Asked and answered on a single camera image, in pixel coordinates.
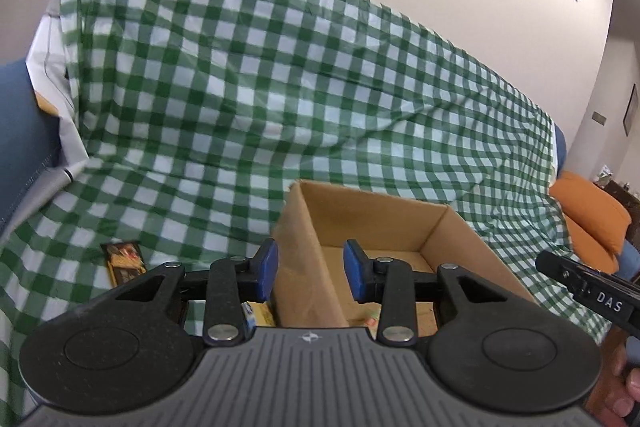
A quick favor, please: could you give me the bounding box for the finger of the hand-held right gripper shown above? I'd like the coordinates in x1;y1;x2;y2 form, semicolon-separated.
534;251;583;295

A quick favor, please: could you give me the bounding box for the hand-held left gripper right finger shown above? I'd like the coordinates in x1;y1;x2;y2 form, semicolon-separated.
343;239;506;347

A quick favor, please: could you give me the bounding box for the yellow snack packet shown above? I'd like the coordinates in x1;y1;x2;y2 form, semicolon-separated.
241;301;277;328

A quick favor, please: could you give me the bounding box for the dark wooden cabinet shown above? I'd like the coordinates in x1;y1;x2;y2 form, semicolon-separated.
592;167;640;245

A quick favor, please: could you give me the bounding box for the orange green snack packet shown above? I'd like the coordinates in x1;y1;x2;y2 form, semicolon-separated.
347;304;386;333

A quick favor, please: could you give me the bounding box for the person's right hand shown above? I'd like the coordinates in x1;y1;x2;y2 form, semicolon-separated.
585;332;640;427

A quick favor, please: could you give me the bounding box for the white sheet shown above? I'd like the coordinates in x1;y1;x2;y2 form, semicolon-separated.
25;12;91;172

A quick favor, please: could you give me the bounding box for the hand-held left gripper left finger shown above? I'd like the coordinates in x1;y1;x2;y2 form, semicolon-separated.
116;239;279;347

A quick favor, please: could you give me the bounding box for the green checkered cloth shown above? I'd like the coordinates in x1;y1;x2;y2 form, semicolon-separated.
0;0;608;423

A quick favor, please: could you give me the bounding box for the dark snack packet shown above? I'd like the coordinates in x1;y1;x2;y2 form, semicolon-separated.
100;241;147;290

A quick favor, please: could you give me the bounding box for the cardboard box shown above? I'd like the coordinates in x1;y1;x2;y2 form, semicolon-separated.
270;179;538;340

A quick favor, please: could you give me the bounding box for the small framed wall picture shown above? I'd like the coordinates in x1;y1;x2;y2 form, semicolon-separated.
623;83;639;136

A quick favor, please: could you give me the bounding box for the orange cushion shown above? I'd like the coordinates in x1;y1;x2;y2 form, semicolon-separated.
548;171;633;275

